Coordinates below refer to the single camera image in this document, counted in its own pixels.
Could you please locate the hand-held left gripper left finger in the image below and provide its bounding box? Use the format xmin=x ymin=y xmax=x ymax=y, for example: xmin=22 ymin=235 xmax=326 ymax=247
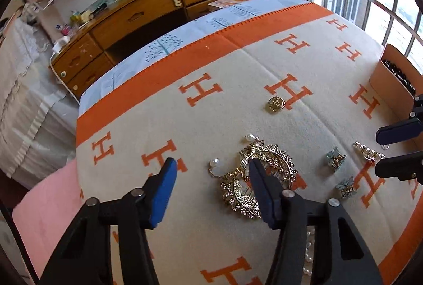
xmin=39 ymin=157 xmax=178 ymax=285

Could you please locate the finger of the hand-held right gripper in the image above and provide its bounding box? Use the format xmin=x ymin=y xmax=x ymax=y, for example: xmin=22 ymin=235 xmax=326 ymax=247
xmin=375 ymin=151 xmax=423 ymax=185
xmin=376 ymin=94 xmax=423 ymax=145

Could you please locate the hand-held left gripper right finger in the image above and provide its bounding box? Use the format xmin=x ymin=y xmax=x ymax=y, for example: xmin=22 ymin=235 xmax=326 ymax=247
xmin=248 ymin=159 xmax=384 ymax=285

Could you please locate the gold rhinestone hair comb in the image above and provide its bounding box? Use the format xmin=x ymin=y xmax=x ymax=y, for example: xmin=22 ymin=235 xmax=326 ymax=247
xmin=221 ymin=171 xmax=265 ymax=220
xmin=240 ymin=141 xmax=295 ymax=190

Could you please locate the gold pearl hair clip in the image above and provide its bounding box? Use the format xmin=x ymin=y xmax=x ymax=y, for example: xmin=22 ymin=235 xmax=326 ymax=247
xmin=353 ymin=141 xmax=386 ymax=162

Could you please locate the pink plastic box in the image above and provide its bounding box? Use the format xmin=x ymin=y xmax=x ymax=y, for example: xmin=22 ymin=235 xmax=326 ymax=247
xmin=369 ymin=44 xmax=423 ymax=122

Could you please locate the silver butterfly clip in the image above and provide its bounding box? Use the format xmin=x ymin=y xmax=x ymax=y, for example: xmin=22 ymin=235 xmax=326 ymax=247
xmin=335 ymin=177 xmax=356 ymax=200

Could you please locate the black bead bracelet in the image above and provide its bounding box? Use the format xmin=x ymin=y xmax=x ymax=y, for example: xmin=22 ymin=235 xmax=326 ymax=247
xmin=383 ymin=58 xmax=417 ymax=95

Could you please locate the blue butterfly hair clip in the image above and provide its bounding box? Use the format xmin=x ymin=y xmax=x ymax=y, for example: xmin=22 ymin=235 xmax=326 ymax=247
xmin=325 ymin=147 xmax=346 ymax=170

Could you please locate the white pearl necklace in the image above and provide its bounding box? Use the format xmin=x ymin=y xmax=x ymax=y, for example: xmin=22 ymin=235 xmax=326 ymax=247
xmin=302 ymin=227 xmax=315 ymax=277

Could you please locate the round gold brooch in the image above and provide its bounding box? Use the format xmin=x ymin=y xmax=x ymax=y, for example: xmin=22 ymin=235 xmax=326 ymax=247
xmin=267 ymin=96 xmax=285 ymax=113

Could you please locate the orange beige printed blanket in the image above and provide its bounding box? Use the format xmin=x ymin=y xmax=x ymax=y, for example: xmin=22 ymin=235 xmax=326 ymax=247
xmin=75 ymin=2 xmax=423 ymax=285

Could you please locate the pink blanket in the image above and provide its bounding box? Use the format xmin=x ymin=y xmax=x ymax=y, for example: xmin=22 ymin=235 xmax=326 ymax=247
xmin=12 ymin=159 xmax=83 ymax=279

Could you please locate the white lace covered piano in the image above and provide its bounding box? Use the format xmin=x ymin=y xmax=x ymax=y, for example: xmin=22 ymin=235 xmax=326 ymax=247
xmin=0 ymin=17 xmax=80 ymax=180

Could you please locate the wooden desk with drawers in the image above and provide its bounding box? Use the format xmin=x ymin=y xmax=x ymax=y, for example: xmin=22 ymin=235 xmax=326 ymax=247
xmin=49 ymin=0 xmax=239 ymax=100

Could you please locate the white charger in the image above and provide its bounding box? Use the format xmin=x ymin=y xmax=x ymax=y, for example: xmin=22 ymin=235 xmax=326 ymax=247
xmin=53 ymin=36 xmax=71 ymax=53

